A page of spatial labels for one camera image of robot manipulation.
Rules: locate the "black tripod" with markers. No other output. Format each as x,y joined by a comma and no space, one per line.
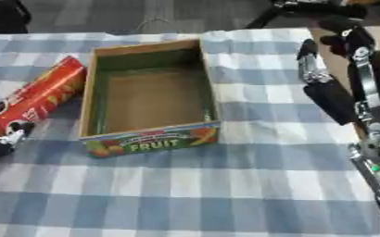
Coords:
307,7

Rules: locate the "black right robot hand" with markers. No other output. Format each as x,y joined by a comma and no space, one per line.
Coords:
334,95

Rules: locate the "cardboard box with green inside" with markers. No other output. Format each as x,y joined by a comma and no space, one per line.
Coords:
150,98

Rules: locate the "black bag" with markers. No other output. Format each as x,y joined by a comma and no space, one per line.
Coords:
8,15

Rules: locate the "red cylindrical snack can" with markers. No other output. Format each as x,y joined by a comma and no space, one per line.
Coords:
39,97

